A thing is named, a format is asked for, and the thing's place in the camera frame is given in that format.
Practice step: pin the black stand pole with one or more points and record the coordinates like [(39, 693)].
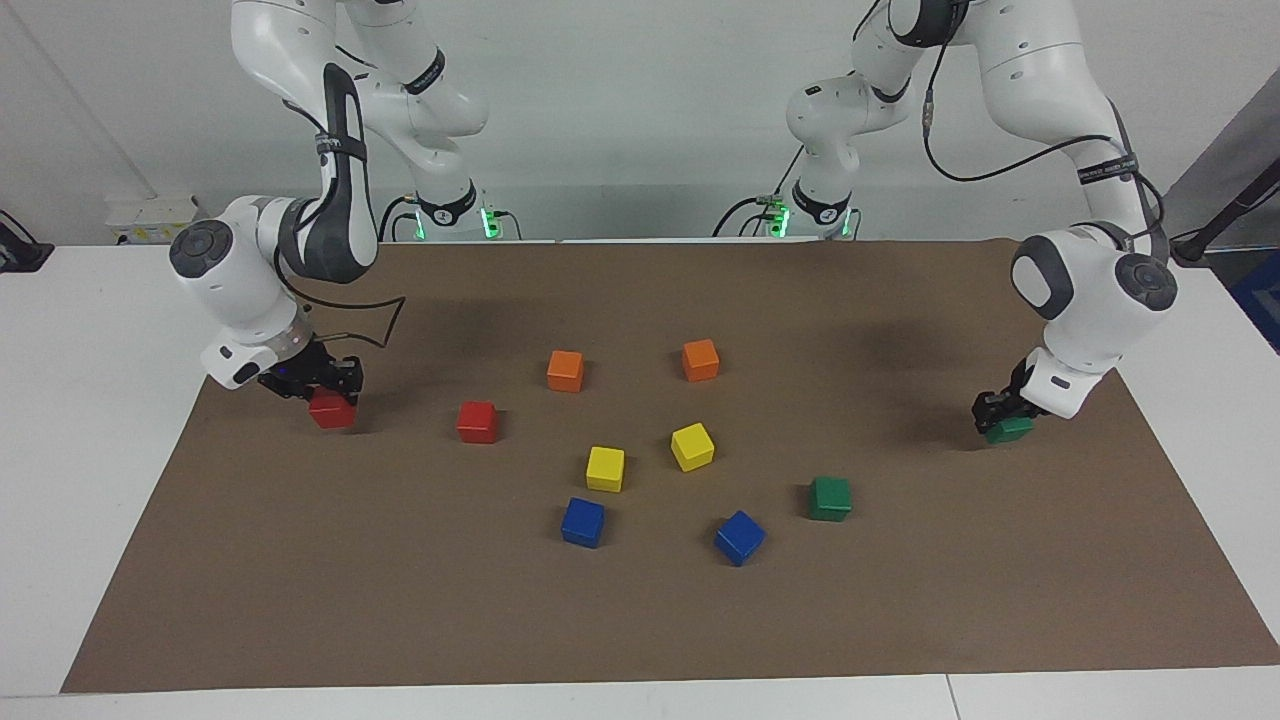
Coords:
[(1225, 215)]

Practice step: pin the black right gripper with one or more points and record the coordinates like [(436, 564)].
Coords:
[(312, 368)]

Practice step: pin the white power strip box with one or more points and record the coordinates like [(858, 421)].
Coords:
[(150, 218)]

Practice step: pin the blue crate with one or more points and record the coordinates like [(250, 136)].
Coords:
[(1260, 300)]

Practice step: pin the yellow wooden block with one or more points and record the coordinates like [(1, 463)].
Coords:
[(605, 468), (692, 446)]

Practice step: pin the blue wooden block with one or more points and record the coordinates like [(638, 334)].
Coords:
[(739, 537), (582, 522)]

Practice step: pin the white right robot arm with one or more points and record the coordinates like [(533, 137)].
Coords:
[(250, 290)]

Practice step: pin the green wooden block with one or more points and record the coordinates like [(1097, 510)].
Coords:
[(1010, 432), (830, 498)]

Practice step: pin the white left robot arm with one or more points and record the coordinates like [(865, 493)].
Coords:
[(1080, 290)]

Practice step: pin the black clamp device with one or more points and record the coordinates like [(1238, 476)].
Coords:
[(20, 250)]

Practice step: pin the brown table mat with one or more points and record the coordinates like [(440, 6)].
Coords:
[(640, 600)]

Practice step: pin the orange wooden block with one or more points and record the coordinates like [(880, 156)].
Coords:
[(700, 360), (565, 370)]

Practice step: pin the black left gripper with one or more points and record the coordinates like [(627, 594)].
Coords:
[(1022, 395)]

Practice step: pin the red wooden block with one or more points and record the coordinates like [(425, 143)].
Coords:
[(332, 412), (477, 421)]

